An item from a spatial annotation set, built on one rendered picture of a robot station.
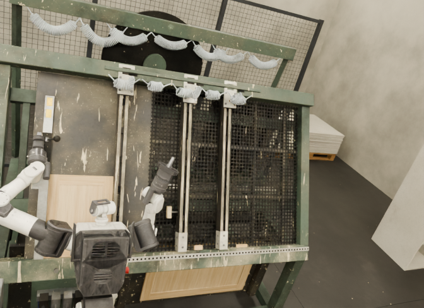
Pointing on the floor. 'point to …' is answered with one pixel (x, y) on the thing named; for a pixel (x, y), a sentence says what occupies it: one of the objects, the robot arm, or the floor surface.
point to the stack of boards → (323, 139)
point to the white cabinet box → (406, 221)
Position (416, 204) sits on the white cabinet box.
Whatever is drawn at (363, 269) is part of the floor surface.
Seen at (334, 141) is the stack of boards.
